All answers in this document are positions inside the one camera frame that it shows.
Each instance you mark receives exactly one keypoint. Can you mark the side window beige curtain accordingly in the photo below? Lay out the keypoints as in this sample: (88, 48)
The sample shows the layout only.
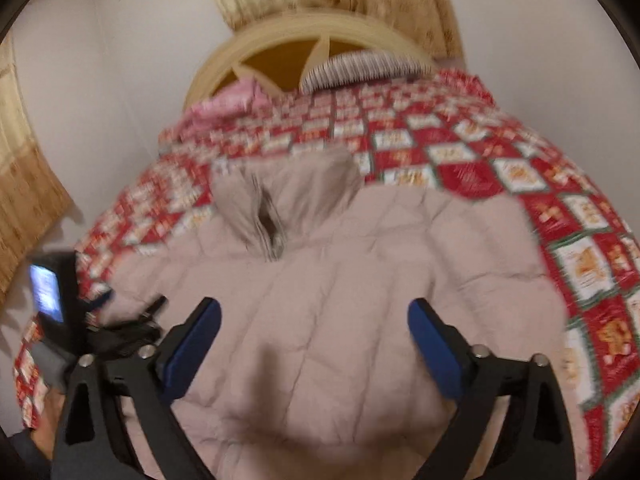
(32, 198)

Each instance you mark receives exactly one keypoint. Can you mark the cream arched headboard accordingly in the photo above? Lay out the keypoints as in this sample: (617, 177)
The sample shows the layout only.
(281, 50)

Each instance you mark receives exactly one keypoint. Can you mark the beige quilted puffer jacket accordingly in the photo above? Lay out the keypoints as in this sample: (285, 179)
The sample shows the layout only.
(314, 374)

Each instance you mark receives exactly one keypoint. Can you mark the red teddy bear bedspread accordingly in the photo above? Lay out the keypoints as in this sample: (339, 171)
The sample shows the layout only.
(445, 133)

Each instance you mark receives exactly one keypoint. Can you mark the pink folded blanket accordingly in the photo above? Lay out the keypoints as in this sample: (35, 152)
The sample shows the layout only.
(238, 99)

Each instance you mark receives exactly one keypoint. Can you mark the striped pillow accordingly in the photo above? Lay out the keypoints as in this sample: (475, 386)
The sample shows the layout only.
(362, 66)

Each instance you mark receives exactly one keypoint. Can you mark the person's left hand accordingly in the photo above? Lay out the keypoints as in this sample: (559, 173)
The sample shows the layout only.
(43, 437)

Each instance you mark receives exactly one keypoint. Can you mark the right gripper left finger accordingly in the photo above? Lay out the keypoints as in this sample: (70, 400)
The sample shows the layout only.
(92, 440)

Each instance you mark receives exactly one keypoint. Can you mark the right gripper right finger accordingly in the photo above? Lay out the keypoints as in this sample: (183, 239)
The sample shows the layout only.
(534, 440)

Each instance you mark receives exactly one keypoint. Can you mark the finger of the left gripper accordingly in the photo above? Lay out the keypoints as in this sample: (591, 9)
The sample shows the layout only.
(99, 301)
(147, 315)

